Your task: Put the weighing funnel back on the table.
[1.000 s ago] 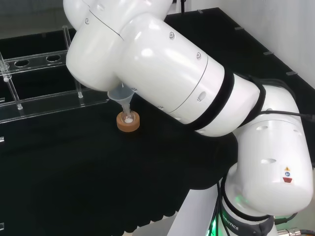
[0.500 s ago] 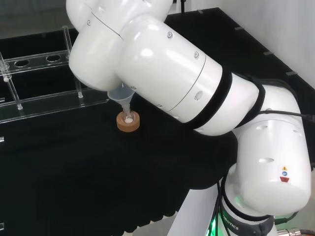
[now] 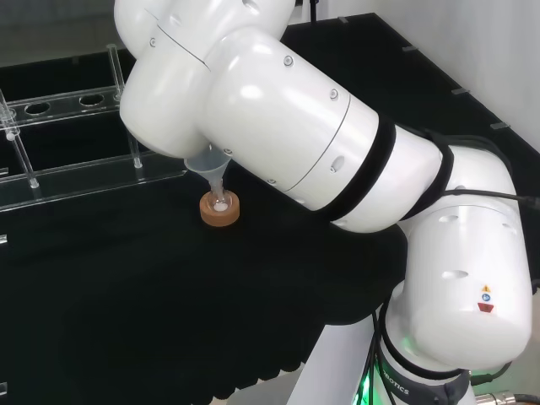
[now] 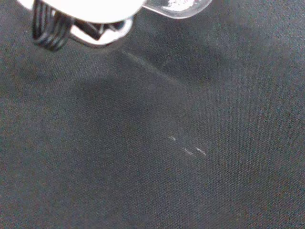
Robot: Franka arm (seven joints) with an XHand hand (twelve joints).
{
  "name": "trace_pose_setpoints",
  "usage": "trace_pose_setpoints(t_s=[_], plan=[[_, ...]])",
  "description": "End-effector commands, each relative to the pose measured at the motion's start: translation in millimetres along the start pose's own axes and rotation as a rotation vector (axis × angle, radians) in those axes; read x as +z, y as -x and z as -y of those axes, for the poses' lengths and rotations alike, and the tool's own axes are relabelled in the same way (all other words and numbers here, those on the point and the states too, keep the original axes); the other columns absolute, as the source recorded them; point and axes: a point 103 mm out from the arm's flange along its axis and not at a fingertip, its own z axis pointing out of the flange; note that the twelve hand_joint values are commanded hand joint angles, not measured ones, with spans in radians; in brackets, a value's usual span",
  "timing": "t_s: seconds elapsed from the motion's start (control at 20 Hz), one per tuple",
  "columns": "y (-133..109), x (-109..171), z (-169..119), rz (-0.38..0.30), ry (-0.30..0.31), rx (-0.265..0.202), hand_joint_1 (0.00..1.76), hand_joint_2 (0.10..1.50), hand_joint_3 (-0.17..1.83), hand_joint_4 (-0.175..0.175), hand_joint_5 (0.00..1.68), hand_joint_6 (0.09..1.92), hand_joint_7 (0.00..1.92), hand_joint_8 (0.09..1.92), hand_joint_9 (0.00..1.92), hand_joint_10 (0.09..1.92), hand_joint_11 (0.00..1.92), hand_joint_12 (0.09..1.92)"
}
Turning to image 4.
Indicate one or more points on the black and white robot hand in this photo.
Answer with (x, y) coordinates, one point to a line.
(90, 9)

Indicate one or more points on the black table cloth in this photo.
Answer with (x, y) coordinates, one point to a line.
(152, 133)

